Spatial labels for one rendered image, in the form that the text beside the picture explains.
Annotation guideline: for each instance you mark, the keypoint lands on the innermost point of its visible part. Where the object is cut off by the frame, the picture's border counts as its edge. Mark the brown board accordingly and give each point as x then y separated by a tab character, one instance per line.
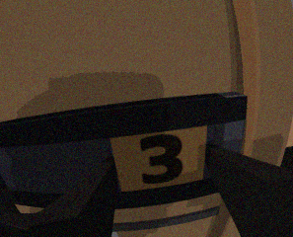
74	73

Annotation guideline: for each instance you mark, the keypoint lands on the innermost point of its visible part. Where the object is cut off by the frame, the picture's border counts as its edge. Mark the brown letter tile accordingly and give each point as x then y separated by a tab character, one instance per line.
148	161

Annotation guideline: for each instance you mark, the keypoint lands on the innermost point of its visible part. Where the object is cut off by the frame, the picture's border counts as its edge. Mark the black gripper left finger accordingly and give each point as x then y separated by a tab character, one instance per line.
87	210

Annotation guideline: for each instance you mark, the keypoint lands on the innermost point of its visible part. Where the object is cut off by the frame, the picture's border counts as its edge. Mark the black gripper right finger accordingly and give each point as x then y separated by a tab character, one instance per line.
259	196

